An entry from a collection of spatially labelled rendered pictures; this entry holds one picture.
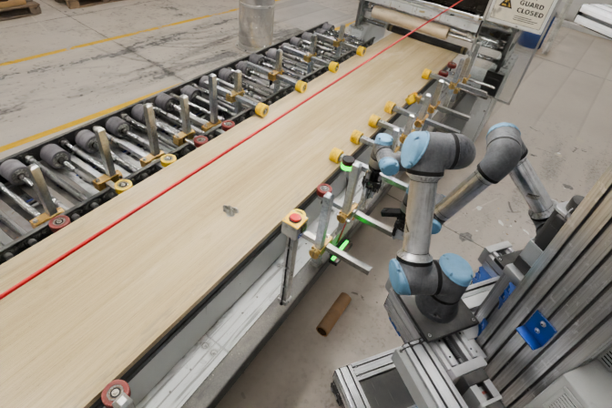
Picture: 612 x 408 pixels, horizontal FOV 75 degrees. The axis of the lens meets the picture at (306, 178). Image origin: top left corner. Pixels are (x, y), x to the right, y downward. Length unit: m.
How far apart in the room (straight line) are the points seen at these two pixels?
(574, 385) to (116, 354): 1.37
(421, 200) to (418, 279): 0.25
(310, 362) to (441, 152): 1.62
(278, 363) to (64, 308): 1.24
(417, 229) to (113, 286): 1.14
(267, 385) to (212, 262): 0.95
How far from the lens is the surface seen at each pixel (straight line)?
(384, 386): 2.31
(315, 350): 2.55
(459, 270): 1.40
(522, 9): 4.01
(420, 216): 1.29
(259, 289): 1.98
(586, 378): 1.44
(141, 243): 1.83
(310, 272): 1.95
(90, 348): 1.61
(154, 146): 2.35
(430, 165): 1.25
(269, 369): 2.47
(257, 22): 5.70
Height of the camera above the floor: 2.25
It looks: 40 degrees down
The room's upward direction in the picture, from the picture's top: 8 degrees clockwise
